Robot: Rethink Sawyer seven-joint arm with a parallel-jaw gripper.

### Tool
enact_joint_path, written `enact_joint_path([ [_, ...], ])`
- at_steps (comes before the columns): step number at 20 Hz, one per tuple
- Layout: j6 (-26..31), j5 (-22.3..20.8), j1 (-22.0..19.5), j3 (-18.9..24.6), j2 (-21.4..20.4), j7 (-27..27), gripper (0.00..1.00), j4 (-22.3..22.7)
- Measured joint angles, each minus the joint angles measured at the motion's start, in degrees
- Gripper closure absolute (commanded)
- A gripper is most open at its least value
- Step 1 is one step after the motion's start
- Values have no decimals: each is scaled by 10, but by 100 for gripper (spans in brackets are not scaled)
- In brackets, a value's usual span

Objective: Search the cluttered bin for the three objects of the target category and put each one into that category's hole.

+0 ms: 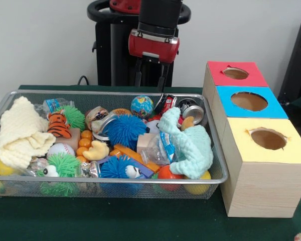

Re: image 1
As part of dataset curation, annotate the shallow clear mesh bin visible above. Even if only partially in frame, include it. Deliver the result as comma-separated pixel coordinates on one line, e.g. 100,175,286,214
0,89,229,200

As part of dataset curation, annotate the black cable loop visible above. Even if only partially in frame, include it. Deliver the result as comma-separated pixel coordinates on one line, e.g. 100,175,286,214
77,75,91,86

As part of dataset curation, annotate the yellow plush toy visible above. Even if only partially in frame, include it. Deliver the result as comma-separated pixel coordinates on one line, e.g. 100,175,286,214
85,140,110,161

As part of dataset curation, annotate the orange tiger plush toy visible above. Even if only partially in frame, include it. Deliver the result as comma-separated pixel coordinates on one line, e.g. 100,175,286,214
46,109,73,139

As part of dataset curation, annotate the mint green cloth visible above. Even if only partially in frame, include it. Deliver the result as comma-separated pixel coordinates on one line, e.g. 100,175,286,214
157,106,214,180

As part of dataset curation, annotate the red ball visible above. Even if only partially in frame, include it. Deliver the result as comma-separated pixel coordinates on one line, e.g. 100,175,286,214
157,164,185,191

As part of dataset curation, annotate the plain green spiky ball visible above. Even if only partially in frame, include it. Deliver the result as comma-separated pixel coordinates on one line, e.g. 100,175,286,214
55,104,86,133

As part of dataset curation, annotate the green spiky ball with eyes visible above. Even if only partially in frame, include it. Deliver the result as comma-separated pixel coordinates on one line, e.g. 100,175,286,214
36,153,81,178

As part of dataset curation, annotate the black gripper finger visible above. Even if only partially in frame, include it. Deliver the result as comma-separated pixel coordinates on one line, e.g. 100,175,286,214
134,58,144,87
157,62,170,94

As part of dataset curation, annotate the wooden box with three holes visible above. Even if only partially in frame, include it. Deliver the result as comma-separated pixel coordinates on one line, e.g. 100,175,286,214
202,60,301,218

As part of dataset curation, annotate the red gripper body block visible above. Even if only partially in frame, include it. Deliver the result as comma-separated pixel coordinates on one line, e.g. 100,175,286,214
128,28,181,64

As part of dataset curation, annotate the white baseball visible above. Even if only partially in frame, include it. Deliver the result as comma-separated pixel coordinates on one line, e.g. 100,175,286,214
46,143,76,161

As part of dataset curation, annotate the cream knitted cloth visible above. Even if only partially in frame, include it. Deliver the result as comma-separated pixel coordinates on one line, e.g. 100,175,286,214
0,96,57,169

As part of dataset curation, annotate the blue spiky ball with eyes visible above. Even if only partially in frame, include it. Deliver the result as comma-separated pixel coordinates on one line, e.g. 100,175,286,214
100,155,147,179

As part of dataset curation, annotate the plain blue spiky ball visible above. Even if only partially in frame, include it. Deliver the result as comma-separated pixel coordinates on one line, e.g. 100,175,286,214
106,114,147,151

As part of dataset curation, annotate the black upright panel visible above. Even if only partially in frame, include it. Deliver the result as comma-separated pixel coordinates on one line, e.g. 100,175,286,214
277,16,301,101

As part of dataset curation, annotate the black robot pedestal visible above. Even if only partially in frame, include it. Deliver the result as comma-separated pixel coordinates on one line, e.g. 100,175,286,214
87,0,192,87

